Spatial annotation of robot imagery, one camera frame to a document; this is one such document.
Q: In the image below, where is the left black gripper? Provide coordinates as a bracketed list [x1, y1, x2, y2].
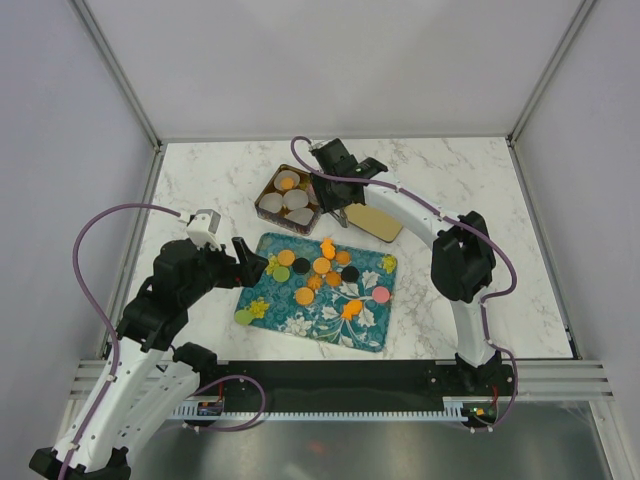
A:
[182, 236, 268, 305]

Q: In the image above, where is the black sandwich cookie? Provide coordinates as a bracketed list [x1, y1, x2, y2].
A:
[291, 258, 311, 275]
[341, 265, 360, 283]

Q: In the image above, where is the orange dotted cookie packed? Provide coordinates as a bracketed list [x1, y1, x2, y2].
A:
[279, 177, 295, 191]

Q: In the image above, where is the orange swirl cookie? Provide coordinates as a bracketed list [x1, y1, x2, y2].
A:
[307, 275, 324, 291]
[335, 251, 351, 265]

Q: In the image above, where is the gold tin lid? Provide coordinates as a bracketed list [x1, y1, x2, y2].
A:
[345, 204, 403, 243]

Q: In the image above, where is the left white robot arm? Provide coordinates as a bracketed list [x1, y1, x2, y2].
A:
[29, 237, 268, 479]

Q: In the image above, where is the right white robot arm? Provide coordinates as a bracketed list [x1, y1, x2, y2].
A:
[310, 139, 496, 395]

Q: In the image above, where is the green sandwich cookie upper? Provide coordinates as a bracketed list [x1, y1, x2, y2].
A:
[272, 266, 290, 283]

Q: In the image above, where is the white paper cup right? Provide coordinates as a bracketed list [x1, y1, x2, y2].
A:
[305, 183, 318, 205]

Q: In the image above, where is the white paper cup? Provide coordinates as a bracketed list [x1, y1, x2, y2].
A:
[273, 170, 300, 192]
[259, 192, 283, 214]
[286, 207, 314, 226]
[305, 183, 318, 205]
[283, 189, 309, 211]

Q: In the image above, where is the white paper cup top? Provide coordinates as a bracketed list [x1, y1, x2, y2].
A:
[273, 170, 300, 192]

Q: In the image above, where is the green sandwich cookie edge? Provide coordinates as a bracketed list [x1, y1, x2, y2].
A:
[234, 309, 254, 326]

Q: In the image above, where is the white paper cup centre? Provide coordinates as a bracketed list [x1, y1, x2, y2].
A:
[283, 189, 309, 211]

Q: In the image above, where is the dark square cookie tin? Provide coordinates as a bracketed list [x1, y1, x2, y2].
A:
[254, 164, 321, 236]

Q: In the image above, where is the white paper cup left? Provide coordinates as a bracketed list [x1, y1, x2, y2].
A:
[259, 192, 283, 214]

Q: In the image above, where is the white paper cup bottom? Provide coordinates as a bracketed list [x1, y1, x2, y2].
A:
[286, 207, 314, 226]

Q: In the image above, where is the orange dotted round cookie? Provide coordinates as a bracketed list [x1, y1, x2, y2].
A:
[312, 257, 332, 275]

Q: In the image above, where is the orange fish cookie top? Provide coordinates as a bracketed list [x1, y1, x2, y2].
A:
[320, 237, 336, 260]

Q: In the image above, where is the orange fish cookie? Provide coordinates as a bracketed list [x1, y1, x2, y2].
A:
[320, 237, 336, 260]
[341, 299, 363, 321]

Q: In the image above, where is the orange chip cookie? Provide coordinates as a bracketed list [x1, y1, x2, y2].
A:
[325, 271, 342, 287]

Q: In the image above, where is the teal floral tray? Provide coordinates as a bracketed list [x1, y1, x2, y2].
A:
[234, 233, 398, 353]

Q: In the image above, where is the orange fish cookie bottom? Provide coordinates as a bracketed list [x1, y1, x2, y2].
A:
[341, 299, 363, 321]

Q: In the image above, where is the pink sandwich cookie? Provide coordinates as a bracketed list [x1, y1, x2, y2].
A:
[371, 286, 391, 304]

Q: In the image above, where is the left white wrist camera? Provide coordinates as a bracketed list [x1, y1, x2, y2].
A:
[179, 209, 221, 251]

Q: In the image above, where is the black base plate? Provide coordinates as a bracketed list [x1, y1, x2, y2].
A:
[201, 360, 515, 412]

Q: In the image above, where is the white slotted cable duct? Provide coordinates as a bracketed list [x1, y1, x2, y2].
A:
[168, 399, 468, 422]

